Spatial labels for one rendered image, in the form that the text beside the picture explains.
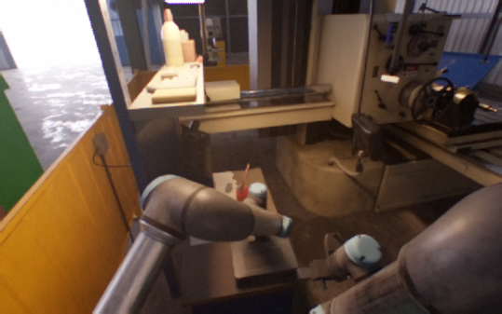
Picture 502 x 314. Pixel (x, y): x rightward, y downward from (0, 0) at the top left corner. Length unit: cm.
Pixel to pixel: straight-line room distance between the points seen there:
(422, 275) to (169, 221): 45
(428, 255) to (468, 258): 4
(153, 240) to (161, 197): 9
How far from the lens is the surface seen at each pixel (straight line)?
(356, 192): 279
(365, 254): 67
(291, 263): 111
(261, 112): 213
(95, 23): 65
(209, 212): 53
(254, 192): 98
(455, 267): 33
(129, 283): 62
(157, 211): 59
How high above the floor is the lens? 189
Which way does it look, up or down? 29 degrees down
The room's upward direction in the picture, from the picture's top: 1 degrees counter-clockwise
